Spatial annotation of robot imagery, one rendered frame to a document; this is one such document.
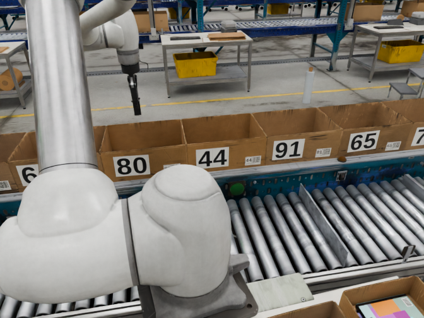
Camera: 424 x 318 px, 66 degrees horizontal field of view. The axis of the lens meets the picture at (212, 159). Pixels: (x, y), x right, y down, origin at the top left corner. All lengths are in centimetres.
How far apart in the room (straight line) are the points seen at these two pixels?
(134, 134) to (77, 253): 131
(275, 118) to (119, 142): 88
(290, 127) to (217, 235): 146
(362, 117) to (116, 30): 147
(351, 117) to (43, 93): 176
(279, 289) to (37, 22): 109
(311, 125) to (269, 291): 107
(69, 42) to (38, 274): 42
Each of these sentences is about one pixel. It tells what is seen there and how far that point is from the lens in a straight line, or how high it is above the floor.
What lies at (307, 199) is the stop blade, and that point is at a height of 78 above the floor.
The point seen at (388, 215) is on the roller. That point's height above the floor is 75.
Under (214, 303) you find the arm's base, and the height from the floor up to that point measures 122.
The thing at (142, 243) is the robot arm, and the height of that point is 140.
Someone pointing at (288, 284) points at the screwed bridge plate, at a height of 75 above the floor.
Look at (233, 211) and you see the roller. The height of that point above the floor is 75.
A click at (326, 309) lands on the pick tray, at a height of 81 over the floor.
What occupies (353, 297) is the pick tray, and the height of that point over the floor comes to 80.
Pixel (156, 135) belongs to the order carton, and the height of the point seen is 97.
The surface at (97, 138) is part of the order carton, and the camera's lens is 183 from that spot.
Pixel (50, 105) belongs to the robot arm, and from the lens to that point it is 65.
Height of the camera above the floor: 178
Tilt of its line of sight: 32 degrees down
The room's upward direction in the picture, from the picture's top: 1 degrees counter-clockwise
